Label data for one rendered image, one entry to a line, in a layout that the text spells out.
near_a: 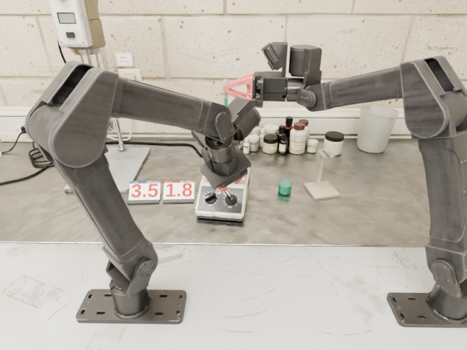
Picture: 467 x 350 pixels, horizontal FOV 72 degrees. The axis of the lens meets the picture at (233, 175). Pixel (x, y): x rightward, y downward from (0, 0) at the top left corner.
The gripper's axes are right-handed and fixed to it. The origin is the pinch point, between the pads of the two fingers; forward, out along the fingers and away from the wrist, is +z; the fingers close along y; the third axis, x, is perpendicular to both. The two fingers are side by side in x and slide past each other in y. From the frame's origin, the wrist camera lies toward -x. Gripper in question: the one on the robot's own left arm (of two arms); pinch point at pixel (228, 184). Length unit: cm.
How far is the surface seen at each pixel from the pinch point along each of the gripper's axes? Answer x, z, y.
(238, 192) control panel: 0.0, 7.3, -2.2
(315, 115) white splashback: -21, 31, -51
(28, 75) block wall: -93, 12, 34
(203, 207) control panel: -1.9, 7.1, 7.8
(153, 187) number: -18.4, 11.5, 16.2
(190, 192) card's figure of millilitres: -11.1, 13.0, 8.1
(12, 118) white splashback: -89, 23, 49
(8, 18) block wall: -101, -5, 28
